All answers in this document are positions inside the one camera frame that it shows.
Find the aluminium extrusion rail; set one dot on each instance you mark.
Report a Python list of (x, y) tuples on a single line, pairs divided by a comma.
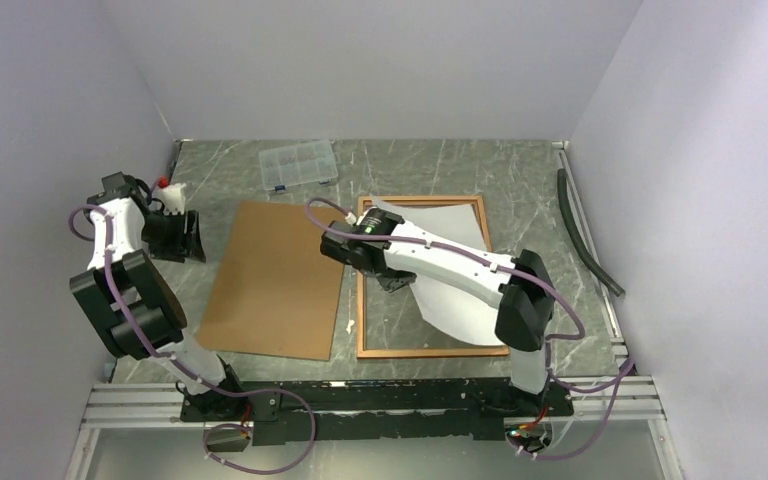
[(131, 429)]

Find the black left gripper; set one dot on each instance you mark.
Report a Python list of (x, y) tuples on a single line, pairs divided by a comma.
[(177, 250)]

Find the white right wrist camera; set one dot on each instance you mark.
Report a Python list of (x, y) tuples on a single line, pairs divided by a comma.
[(350, 218)]

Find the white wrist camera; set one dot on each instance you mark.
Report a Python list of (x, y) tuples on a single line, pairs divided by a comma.
[(350, 218), (171, 196)]

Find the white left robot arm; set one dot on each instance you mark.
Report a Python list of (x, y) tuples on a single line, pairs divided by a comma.
[(127, 301)]

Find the sunset photo print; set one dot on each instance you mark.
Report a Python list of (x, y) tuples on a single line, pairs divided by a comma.
[(470, 270)]

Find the wooden picture frame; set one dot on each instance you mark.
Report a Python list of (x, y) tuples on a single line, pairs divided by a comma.
[(365, 353)]

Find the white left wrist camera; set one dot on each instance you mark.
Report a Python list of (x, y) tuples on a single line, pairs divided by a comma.
[(171, 196)]

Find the clear plastic organizer box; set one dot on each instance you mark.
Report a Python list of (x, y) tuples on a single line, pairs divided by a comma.
[(297, 164)]

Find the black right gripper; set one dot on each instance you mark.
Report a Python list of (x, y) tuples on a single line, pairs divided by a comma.
[(392, 282)]

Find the brown backing board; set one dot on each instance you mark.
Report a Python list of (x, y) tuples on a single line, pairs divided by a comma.
[(275, 293)]

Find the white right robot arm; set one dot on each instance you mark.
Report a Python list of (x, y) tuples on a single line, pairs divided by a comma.
[(523, 314)]

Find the black foam tube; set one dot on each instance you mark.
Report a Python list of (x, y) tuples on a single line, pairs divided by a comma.
[(578, 241)]

